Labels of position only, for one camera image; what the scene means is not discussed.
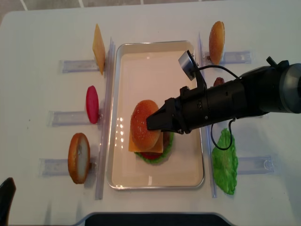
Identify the black object bottom left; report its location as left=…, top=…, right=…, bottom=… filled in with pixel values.
left=0, top=178, right=16, bottom=226

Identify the clear acrylic right rack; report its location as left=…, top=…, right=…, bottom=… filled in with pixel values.
left=197, top=32, right=276, bottom=199

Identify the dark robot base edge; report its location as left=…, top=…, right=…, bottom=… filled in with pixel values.
left=83, top=213, right=230, bottom=226

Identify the clear acrylic left rack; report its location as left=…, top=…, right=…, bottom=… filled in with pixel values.
left=39, top=40, right=115, bottom=200

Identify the white rectangular serving tray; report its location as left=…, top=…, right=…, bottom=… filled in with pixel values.
left=107, top=40, right=205, bottom=190

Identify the upright brown meat patty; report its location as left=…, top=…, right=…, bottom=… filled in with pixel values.
left=214, top=77, right=225, bottom=87

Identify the upright red tomato slice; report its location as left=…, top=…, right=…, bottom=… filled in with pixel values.
left=86, top=86, right=99, bottom=124

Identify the cheese slice on burger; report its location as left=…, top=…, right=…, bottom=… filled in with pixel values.
left=128, top=132, right=164, bottom=153

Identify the upright bun bottom left rack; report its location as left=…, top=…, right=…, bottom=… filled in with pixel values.
left=68, top=133, right=90, bottom=184

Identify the clear acrylic rack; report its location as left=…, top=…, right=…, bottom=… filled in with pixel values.
left=39, top=40, right=115, bottom=200
left=197, top=32, right=276, bottom=199

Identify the tomato slice in burger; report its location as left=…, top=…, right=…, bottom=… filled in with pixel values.
left=140, top=152, right=162, bottom=160

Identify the sesame top bun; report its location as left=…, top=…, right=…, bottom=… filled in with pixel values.
left=130, top=100, right=161, bottom=152

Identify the meat patty in burger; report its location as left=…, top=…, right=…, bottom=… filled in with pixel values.
left=163, top=131, right=171, bottom=150

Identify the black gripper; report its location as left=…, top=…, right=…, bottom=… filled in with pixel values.
left=146, top=87, right=212, bottom=134

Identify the black camera cable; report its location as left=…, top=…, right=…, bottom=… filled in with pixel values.
left=190, top=65, right=239, bottom=151

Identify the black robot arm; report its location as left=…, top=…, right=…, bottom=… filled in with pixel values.
left=146, top=57, right=301, bottom=134

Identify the upright bun slice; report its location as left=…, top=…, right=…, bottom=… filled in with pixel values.
left=209, top=21, right=225, bottom=65

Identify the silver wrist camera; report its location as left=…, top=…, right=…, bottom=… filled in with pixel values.
left=178, top=50, right=198, bottom=81

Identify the lettuce leaf in burger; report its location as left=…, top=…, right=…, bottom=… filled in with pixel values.
left=135, top=132, right=174, bottom=164

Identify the upright green lettuce leaf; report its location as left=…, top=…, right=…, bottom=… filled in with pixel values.
left=212, top=128, right=238, bottom=195

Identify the upright cheese slice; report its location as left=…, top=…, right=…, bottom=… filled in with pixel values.
left=92, top=24, right=106, bottom=75

